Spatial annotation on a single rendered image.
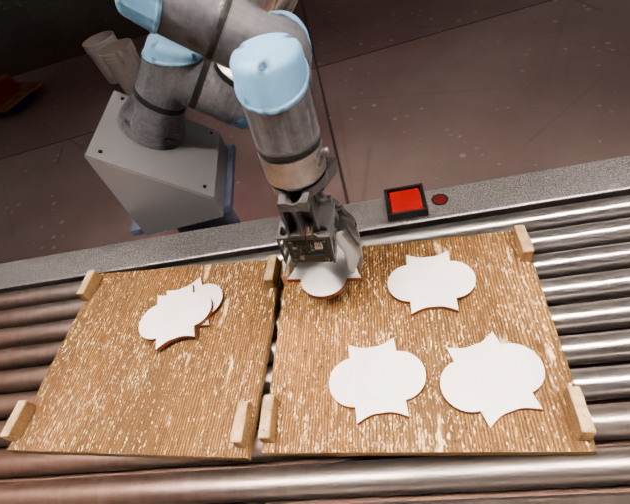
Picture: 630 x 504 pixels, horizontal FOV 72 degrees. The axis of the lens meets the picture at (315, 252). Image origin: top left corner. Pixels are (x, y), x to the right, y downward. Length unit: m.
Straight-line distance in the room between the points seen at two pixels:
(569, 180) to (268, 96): 0.63
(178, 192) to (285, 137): 0.59
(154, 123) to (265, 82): 0.64
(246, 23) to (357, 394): 0.48
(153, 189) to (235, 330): 0.42
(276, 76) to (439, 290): 0.42
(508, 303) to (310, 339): 0.30
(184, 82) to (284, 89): 0.58
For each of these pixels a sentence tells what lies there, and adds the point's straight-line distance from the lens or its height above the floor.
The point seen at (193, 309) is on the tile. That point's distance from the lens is 0.79.
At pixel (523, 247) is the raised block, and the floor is 0.96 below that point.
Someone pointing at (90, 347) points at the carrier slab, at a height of 0.94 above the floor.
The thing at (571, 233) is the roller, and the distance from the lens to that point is 0.83.
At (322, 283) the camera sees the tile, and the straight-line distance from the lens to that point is 0.66.
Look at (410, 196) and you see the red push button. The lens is 0.87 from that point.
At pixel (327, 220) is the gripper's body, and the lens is 0.55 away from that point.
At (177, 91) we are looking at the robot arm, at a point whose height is 1.14.
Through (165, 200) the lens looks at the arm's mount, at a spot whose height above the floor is 0.96.
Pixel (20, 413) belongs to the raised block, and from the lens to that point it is 0.87.
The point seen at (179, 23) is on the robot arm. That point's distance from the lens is 0.53.
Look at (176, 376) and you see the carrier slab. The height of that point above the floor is 0.94.
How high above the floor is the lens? 1.52
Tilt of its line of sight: 47 degrees down
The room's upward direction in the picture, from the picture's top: 20 degrees counter-clockwise
